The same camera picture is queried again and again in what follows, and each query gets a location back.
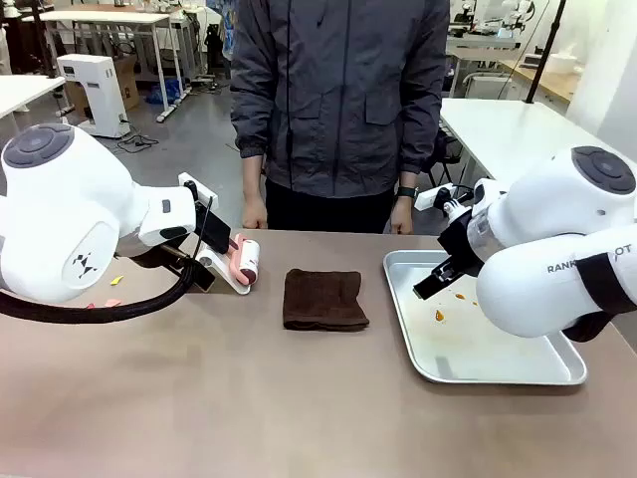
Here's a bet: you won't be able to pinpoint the wooden desk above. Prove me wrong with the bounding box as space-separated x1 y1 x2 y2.
497 58 581 107

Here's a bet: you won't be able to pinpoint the white table with legs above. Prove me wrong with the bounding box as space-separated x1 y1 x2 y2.
35 9 192 124

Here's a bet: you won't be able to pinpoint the black pole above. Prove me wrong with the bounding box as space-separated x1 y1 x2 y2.
27 0 57 81
526 0 569 105

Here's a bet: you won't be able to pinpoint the blue bag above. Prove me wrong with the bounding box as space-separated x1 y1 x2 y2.
146 78 181 107

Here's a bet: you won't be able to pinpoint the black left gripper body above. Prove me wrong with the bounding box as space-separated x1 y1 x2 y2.
194 196 233 256

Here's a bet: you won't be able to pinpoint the silver metal tray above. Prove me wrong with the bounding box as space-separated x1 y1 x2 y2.
381 249 589 386

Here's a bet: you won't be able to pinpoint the person in grey jacket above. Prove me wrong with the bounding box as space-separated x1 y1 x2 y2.
229 0 452 199

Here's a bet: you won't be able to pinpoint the black trousers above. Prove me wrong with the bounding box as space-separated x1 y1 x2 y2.
264 176 395 235

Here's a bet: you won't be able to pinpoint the black chair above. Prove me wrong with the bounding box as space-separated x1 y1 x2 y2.
426 123 465 186

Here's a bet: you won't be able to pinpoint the black floor cable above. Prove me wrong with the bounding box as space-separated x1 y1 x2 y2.
115 132 160 154

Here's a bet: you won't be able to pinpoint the pink white lint roller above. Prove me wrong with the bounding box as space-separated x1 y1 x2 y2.
226 233 264 288

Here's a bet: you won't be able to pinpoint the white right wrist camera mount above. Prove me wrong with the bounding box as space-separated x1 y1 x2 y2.
414 183 457 211

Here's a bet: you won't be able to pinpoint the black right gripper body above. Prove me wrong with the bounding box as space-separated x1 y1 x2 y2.
436 208 488 278

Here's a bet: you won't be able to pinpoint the person right forearm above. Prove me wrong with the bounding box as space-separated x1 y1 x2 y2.
242 155 265 198

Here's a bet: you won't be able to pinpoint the brown folded towel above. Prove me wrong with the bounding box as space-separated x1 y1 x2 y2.
282 268 371 333

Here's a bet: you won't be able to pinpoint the black braided cable sleeve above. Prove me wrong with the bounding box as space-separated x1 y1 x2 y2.
0 242 216 326

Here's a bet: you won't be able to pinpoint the cardboard box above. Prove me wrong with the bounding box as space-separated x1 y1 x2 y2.
64 55 141 119

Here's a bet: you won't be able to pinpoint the person left hand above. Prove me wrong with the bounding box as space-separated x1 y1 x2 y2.
389 196 415 236

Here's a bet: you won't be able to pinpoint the white floor appliance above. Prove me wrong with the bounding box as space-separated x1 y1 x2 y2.
56 53 127 139

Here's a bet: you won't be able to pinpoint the person right hand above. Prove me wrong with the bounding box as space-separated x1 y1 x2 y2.
241 194 270 230

